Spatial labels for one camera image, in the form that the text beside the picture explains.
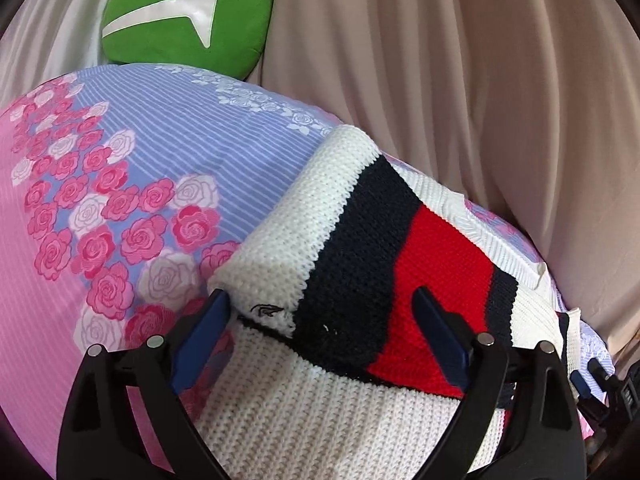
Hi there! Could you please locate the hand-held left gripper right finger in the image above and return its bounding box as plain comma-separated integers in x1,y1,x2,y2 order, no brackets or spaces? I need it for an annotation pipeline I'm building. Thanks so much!
411,286,587,480

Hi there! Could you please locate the pink and blue floral bedsheet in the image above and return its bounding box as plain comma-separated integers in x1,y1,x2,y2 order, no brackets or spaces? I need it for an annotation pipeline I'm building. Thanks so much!
0,61,617,480

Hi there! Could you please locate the beige curtain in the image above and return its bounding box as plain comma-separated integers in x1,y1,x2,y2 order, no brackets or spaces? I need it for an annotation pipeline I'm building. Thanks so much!
246,0,640,363

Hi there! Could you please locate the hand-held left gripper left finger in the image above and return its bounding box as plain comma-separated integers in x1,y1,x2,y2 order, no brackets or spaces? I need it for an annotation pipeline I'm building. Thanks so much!
56,289,232,480

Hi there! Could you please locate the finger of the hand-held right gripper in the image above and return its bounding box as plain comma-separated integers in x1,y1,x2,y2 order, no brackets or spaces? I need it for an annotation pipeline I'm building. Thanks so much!
587,357,623,396
569,369,607,411

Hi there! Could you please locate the white knit sweater with stripes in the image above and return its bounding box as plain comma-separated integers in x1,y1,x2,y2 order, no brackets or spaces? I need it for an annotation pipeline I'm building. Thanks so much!
192,124,585,480

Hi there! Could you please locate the white curtain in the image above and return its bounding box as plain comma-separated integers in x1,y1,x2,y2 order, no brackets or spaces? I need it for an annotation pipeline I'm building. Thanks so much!
0,0,147,107

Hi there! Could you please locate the green pillow with white mark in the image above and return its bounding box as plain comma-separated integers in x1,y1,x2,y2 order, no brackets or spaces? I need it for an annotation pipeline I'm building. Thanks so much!
101,0,282,81

